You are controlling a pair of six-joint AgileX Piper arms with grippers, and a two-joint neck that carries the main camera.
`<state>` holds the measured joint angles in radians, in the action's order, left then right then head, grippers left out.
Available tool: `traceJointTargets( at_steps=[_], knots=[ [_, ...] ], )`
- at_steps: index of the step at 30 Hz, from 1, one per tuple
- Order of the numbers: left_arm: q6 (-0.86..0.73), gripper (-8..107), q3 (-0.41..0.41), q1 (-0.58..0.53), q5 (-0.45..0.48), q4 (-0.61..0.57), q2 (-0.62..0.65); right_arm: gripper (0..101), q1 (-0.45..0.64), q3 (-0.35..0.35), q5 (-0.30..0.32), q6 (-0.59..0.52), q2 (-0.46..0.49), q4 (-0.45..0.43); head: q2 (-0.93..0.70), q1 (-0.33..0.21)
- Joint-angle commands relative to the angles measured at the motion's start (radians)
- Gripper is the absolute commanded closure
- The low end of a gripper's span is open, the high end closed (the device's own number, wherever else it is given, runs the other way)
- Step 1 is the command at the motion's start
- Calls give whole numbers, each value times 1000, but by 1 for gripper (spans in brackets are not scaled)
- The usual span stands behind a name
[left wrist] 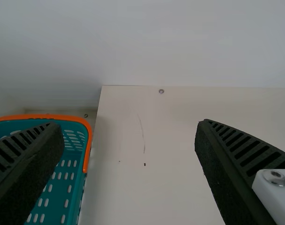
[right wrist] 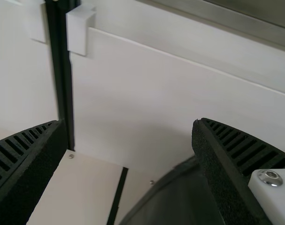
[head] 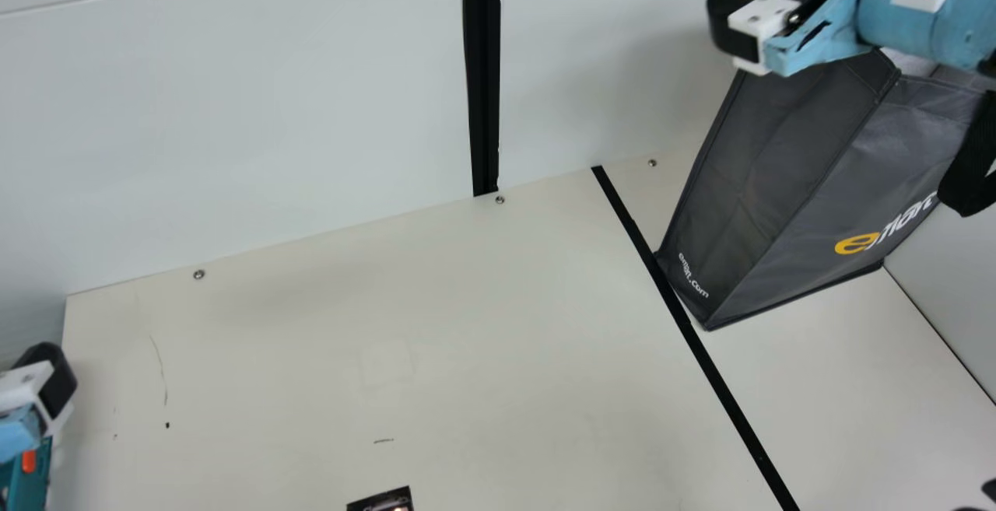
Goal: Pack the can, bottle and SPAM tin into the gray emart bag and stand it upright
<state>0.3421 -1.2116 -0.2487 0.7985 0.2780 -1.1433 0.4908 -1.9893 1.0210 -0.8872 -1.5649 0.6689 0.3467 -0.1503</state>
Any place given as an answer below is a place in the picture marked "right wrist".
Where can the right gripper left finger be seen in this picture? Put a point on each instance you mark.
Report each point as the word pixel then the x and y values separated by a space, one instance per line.
pixel 20 175

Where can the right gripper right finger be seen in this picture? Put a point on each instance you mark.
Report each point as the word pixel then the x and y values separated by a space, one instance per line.
pixel 226 168

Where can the black strip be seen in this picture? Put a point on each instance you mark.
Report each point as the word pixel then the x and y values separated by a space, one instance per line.
pixel 118 192

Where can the black post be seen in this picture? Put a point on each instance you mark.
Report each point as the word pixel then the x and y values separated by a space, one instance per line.
pixel 62 82

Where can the white bracket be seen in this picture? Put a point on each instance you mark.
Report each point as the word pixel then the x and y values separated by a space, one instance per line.
pixel 76 30

